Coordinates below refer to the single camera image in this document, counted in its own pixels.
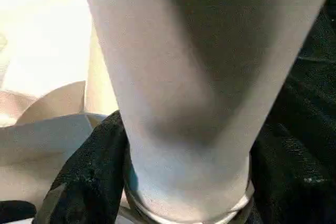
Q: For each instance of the white plastic table top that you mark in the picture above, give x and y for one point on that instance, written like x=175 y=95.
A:
x=39 y=37

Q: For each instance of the black mat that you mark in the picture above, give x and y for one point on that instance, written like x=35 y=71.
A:
x=317 y=77

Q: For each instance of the white plastic table leg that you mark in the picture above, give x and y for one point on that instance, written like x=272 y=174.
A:
x=183 y=77

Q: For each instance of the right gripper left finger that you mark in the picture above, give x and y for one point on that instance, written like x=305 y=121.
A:
x=89 y=176

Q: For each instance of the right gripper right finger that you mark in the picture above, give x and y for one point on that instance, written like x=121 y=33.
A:
x=288 y=187

